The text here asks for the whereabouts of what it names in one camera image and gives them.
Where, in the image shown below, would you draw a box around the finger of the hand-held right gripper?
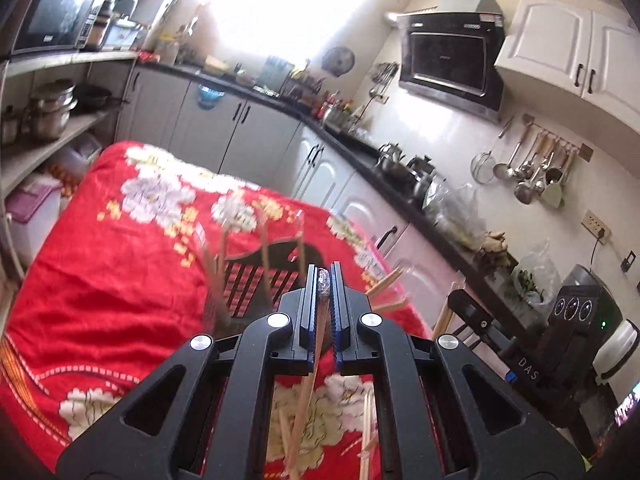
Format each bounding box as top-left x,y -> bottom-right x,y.
446,289 -> 501,347

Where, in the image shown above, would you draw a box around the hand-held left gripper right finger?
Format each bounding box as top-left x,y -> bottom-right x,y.
329,261 -> 586,480

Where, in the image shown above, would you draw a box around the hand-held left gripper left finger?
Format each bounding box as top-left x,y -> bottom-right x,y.
55,262 -> 322,480

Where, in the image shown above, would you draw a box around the wooden chopsticks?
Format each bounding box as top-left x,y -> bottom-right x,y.
199,224 -> 232,323
259,209 -> 274,307
365,265 -> 409,313
359,390 -> 382,480
431,304 -> 454,337
277,407 -> 301,480
282,267 -> 332,480

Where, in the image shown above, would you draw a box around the grey perforated utensil basket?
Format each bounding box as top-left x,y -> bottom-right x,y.
202,240 -> 326,332

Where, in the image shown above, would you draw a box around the clear bag of greens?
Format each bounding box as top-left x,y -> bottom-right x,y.
510,242 -> 561,306

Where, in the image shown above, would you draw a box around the ginger roots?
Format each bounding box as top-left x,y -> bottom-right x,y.
477,230 -> 519,266

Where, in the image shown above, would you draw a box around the white rice cooker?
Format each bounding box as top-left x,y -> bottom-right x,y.
592,317 -> 640,386

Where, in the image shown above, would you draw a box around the clear bag of noodles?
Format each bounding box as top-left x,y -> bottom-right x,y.
425,180 -> 489,251

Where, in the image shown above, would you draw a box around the dark kettle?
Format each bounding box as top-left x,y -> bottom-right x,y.
407,155 -> 446,196

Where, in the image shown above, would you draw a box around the row of hanging ladles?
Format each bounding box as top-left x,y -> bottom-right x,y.
492,114 -> 594,211

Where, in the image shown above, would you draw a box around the steel kettle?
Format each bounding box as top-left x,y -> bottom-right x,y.
377,142 -> 409,174

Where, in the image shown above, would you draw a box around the black kitchen countertop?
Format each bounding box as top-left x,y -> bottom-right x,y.
135,57 -> 586,351

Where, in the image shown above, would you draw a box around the white lower cabinets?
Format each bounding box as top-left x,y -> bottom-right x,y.
115,65 -> 461,321

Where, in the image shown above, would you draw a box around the white cabinets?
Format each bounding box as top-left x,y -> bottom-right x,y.
115,65 -> 461,321
494,0 -> 640,134

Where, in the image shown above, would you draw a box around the red floral blanket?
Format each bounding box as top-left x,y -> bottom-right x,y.
0,141 -> 436,480

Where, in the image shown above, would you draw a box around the group of condiment bottles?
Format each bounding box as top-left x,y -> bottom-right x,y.
300,87 -> 351,121

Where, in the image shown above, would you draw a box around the small hanging utensil rack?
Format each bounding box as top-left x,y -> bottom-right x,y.
370,62 -> 401,106

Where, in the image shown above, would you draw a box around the blue plastic bag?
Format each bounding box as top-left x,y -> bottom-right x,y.
196,82 -> 225,110

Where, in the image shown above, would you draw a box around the black range hood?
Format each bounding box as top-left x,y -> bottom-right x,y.
385,0 -> 506,124

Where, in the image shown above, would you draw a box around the clear plastic container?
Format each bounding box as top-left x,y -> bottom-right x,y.
60,132 -> 104,181

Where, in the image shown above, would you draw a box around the white upper cabinets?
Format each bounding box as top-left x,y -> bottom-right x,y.
494,0 -> 640,134

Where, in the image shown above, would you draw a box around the purple lidded storage box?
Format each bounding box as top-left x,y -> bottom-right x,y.
5,180 -> 64,256

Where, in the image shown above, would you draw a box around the kitchen window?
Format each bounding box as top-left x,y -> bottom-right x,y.
190,0 -> 381,71

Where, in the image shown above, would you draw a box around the black frying pan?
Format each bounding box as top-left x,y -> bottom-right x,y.
72,84 -> 126,114

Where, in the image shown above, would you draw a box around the large steel pot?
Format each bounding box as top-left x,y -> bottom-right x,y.
25,79 -> 79,141

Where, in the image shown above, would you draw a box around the blue plastic box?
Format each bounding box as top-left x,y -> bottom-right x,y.
102,19 -> 146,51

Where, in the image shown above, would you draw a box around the brown lidded jar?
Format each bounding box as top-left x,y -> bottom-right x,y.
85,2 -> 112,51

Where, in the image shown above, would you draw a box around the stone shelf unit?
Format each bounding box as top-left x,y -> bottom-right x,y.
0,49 -> 139,281

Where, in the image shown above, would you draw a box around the black microwave oven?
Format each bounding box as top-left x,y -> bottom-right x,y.
11,0 -> 109,56

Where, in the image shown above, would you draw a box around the wire strainer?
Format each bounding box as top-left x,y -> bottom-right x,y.
471,120 -> 514,185

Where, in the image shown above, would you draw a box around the beige wall socket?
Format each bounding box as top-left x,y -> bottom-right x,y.
581,210 -> 612,244

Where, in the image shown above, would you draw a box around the grey round wall fan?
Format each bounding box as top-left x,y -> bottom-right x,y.
321,46 -> 356,75

